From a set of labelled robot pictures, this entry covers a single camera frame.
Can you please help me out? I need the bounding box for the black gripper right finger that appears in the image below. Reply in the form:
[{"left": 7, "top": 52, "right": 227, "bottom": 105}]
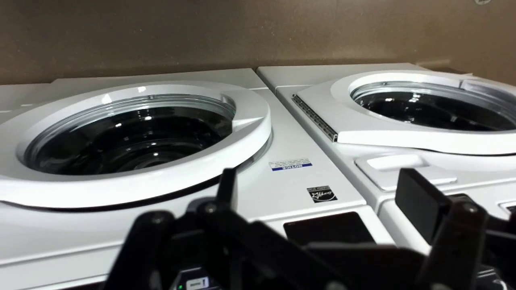
[{"left": 394, "top": 168, "right": 516, "bottom": 290}]

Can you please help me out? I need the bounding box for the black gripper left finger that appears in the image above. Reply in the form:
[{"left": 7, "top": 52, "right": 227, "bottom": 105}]
[{"left": 104, "top": 168, "right": 349, "bottom": 290}]

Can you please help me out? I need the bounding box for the white washing machine numbered eight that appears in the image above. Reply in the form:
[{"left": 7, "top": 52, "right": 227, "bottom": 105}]
[{"left": 0, "top": 66, "right": 397, "bottom": 290}]

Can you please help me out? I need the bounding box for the white front-load washing machine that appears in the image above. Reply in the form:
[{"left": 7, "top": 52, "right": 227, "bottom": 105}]
[{"left": 257, "top": 63, "right": 516, "bottom": 255}]

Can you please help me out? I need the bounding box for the small black square sticker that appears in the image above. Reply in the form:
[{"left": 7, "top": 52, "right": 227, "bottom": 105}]
[{"left": 307, "top": 184, "right": 339, "bottom": 205}]

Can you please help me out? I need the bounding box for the round washer door closed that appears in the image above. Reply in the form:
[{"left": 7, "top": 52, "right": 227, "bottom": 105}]
[{"left": 0, "top": 81, "right": 273, "bottom": 209}]

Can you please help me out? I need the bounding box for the round washer door ajar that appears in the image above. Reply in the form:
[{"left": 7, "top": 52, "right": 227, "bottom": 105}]
[{"left": 293, "top": 71, "right": 516, "bottom": 158}]

